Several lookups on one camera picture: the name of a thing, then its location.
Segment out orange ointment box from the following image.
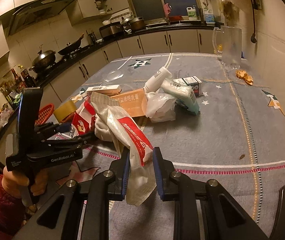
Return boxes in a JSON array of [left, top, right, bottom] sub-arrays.
[[111, 88, 147, 118]]

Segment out clear plastic lid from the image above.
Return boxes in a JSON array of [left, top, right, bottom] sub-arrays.
[[103, 69, 124, 83]]

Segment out light blue tissue pack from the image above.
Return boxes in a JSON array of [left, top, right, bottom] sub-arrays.
[[161, 79, 199, 115]]

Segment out steel stockpot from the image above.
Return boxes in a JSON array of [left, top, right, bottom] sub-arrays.
[[121, 17, 146, 32]]

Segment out range hood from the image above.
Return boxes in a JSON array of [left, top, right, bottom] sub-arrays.
[[7, 0, 75, 36]]

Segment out white medicine box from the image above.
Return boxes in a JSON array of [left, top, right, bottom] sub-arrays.
[[86, 85, 122, 96]]

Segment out crumpled clear plastic bag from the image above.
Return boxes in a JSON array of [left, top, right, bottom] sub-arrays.
[[146, 92, 176, 123]]

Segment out red plastic basket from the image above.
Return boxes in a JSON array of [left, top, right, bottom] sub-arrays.
[[35, 103, 55, 126]]

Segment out red jacket sleeve forearm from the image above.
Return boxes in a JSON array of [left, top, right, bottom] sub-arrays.
[[0, 174, 25, 239]]

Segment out yellow tape roll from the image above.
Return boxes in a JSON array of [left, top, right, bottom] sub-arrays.
[[53, 100, 77, 122]]

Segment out blue white detergent bottle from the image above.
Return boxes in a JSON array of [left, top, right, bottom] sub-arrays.
[[204, 8, 216, 25]]

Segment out lidded steel wok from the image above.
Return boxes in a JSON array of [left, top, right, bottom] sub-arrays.
[[29, 45, 56, 74]]

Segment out green dishcloth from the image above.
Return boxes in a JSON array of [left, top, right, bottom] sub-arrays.
[[13, 93, 22, 105]]

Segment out black wall cable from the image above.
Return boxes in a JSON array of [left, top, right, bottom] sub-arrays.
[[242, 0, 258, 44]]

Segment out black frying pan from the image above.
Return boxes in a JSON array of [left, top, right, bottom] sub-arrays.
[[58, 33, 84, 56]]

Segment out blue white small carton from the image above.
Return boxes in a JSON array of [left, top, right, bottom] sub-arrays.
[[174, 76, 203, 96]]

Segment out person left hand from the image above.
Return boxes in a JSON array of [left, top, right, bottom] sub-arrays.
[[1, 166, 49, 199]]

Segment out dark sauce bottle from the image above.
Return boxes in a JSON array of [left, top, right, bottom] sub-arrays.
[[11, 68, 22, 85]]

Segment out grey patterned tablecloth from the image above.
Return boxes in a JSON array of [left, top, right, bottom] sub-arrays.
[[12, 52, 285, 240]]

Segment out red white snack bag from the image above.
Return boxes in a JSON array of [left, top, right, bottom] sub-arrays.
[[70, 99, 96, 138]]

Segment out white red plastic wrapper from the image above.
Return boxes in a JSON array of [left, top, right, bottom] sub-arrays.
[[90, 92, 156, 206]]

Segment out white cloth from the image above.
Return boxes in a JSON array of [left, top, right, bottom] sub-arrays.
[[95, 114, 113, 142]]

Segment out orange peel scraps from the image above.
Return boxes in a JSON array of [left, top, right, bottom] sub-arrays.
[[236, 69, 254, 86]]

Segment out green detergent jug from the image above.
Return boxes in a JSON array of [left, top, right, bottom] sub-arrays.
[[186, 6, 199, 21]]

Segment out white spray bottle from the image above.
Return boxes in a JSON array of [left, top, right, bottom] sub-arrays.
[[143, 67, 172, 93]]

